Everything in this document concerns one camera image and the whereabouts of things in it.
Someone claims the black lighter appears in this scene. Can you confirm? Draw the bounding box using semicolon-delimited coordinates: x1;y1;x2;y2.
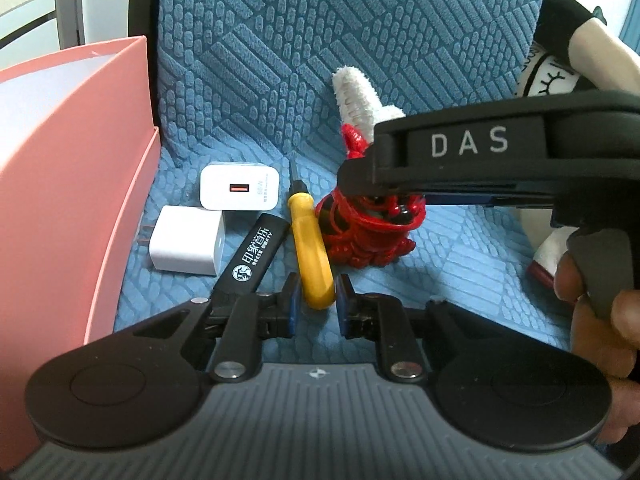
209;214;290;308

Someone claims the yellow handled screwdriver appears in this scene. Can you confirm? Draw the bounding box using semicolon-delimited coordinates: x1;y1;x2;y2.
288;158;335;310

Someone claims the red lion figurine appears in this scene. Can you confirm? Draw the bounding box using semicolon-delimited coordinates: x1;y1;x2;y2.
313;121;428;270

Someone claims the white plug adapter cube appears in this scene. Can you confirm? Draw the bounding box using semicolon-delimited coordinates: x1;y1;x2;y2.
136;205;226;276

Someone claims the white fluffy hair clip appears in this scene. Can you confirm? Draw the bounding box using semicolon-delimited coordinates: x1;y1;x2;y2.
332;66;406;143

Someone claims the white usb charger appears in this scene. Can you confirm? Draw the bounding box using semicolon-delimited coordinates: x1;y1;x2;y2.
200;162;280;211

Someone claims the person's right hand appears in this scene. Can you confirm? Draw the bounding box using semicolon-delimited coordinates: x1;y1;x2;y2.
554;254;639;443

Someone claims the striped fleece blanket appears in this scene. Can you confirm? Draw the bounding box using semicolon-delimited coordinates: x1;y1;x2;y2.
506;0;639;304

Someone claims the blue curtain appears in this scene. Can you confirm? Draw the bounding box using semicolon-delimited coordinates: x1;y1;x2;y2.
620;0;640;53

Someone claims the blue textured sofa cover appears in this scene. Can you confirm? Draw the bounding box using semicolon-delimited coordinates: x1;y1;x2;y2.
114;0;570;363

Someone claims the pink cardboard box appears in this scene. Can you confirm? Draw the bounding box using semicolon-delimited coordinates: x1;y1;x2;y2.
1;37;160;469

